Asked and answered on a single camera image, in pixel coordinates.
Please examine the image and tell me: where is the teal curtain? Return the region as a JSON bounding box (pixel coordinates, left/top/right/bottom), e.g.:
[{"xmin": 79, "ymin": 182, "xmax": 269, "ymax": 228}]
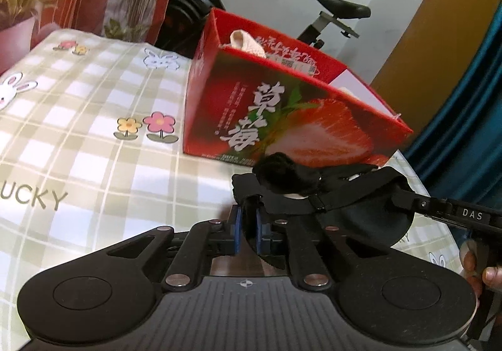
[{"xmin": 404, "ymin": 9, "xmax": 502, "ymax": 210}]

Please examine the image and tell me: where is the checked bunny tablecloth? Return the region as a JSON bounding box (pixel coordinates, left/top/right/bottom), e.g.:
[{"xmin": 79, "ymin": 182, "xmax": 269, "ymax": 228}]
[{"xmin": 0, "ymin": 29, "xmax": 464, "ymax": 351}]

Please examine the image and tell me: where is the black eye mask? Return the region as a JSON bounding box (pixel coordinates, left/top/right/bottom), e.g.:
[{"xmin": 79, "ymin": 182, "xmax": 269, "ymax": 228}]
[{"xmin": 232, "ymin": 153, "xmax": 414, "ymax": 269}]

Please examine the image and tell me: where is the beige rolled towel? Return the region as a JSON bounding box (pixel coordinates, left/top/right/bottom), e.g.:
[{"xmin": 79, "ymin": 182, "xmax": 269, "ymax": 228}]
[{"xmin": 223, "ymin": 30, "xmax": 267, "ymax": 59}]

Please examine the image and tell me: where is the wooden door panel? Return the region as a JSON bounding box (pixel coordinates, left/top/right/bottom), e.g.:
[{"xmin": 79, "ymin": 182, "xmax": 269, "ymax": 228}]
[{"xmin": 372, "ymin": 0, "xmax": 500, "ymax": 132}]

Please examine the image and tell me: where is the red strawberry cardboard box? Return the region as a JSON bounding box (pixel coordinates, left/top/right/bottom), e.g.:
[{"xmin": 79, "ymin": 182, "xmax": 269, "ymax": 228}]
[{"xmin": 183, "ymin": 9, "xmax": 411, "ymax": 168}]

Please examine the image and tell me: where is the person's right hand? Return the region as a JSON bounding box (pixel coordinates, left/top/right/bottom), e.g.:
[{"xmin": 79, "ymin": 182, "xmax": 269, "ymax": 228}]
[{"xmin": 459, "ymin": 240, "xmax": 502, "ymax": 297}]

